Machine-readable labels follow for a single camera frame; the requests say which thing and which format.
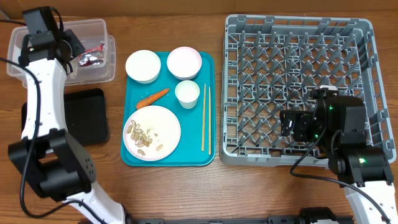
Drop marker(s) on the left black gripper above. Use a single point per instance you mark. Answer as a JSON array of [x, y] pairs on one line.
[[78, 48]]

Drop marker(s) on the white plate with scraps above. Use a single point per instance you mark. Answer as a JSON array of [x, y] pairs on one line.
[[151, 133]]

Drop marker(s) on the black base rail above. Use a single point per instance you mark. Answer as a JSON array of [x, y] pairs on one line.
[[312, 215]]

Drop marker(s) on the orange carrot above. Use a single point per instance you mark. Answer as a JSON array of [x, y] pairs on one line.
[[151, 99]]

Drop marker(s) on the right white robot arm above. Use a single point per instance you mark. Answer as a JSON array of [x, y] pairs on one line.
[[337, 127]]

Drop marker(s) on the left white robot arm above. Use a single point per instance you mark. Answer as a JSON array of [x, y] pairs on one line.
[[56, 170]]

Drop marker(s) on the grey dishwasher rack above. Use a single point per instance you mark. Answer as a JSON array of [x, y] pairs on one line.
[[271, 63]]

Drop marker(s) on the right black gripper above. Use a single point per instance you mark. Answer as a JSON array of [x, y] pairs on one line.
[[303, 123]]

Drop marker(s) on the red silver foil wrapper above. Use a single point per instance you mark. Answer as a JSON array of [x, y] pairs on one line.
[[94, 56]]

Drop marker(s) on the white paper cup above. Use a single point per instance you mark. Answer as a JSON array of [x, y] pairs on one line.
[[187, 93]]

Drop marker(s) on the pale green bowl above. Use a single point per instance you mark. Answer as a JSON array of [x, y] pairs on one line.
[[143, 66]]

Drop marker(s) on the pink white bowl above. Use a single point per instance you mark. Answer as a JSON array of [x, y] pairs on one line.
[[184, 63]]

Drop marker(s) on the clear plastic bin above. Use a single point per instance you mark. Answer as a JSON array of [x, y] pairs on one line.
[[39, 49]]

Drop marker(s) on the black plastic tray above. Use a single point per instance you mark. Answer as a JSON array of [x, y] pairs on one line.
[[86, 123]]

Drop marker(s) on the teal serving tray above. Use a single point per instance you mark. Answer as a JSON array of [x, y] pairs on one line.
[[188, 151]]

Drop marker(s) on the left wooden chopstick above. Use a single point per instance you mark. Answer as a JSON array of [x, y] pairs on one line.
[[203, 119]]

